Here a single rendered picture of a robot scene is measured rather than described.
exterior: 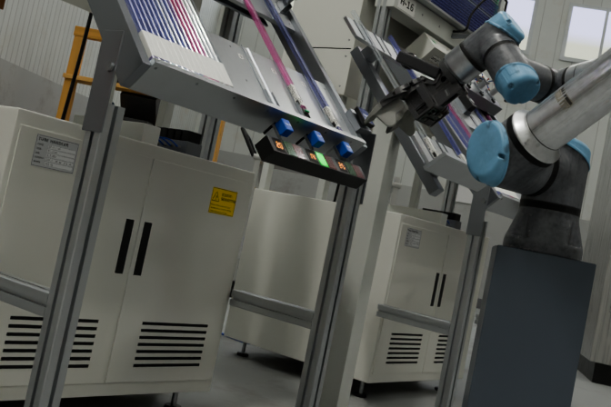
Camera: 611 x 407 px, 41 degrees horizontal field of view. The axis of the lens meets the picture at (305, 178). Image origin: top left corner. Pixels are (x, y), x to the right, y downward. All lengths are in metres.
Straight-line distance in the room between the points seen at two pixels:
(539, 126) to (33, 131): 0.94
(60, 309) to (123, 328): 0.52
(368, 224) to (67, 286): 1.01
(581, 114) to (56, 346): 0.94
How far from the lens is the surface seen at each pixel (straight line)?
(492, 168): 1.52
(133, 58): 1.41
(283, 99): 1.75
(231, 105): 1.57
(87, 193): 1.36
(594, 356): 4.91
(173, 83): 1.46
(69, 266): 1.37
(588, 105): 1.46
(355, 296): 2.17
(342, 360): 2.18
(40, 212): 1.69
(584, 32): 10.76
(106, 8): 1.51
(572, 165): 1.64
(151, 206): 1.86
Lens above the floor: 0.50
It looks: 4 degrees up
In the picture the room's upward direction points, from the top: 12 degrees clockwise
